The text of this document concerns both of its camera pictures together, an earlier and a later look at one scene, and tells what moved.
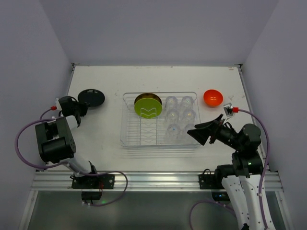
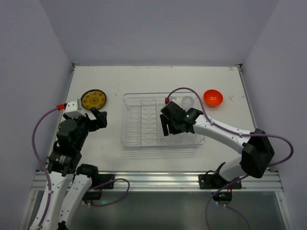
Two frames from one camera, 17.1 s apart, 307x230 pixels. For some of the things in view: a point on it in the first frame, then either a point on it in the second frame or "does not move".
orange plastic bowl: [213, 97] does not move
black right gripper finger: [203, 132] → [164, 120]
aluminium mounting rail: [137, 180] does not move
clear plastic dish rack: [159, 120] does not move
